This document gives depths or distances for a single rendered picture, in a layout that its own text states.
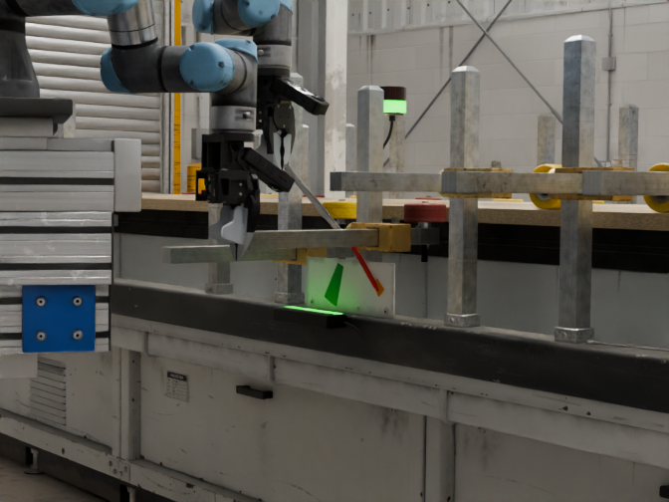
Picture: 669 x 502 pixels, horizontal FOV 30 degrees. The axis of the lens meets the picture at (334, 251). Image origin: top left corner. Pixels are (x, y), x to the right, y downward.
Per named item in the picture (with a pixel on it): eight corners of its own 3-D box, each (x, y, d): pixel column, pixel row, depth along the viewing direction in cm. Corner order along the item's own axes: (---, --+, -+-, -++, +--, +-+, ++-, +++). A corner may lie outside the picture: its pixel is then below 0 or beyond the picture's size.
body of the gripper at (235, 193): (194, 204, 209) (195, 132, 208) (237, 205, 214) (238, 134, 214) (219, 205, 203) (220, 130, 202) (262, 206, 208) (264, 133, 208)
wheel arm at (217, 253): (170, 268, 229) (170, 245, 229) (161, 267, 232) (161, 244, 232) (354, 261, 256) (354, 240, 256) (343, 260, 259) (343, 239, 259)
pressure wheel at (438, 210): (422, 263, 231) (423, 201, 230) (394, 261, 237) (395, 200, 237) (454, 262, 236) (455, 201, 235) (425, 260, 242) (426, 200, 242)
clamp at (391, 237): (390, 252, 225) (390, 224, 224) (342, 248, 235) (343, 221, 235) (413, 251, 228) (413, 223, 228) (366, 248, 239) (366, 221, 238)
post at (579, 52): (574, 348, 192) (581, 34, 190) (557, 346, 195) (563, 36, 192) (589, 347, 194) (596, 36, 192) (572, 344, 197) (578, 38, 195)
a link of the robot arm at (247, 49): (202, 37, 204) (220, 44, 213) (201, 105, 205) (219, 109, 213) (248, 37, 202) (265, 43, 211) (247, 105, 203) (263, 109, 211)
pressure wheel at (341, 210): (360, 256, 252) (360, 199, 251) (321, 256, 252) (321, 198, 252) (361, 254, 260) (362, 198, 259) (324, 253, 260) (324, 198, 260)
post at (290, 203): (287, 312, 251) (289, 72, 248) (277, 311, 254) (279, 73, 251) (301, 311, 253) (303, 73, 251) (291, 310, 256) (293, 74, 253)
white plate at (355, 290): (392, 319, 224) (392, 263, 224) (305, 307, 245) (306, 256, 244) (394, 319, 225) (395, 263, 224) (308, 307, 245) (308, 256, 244)
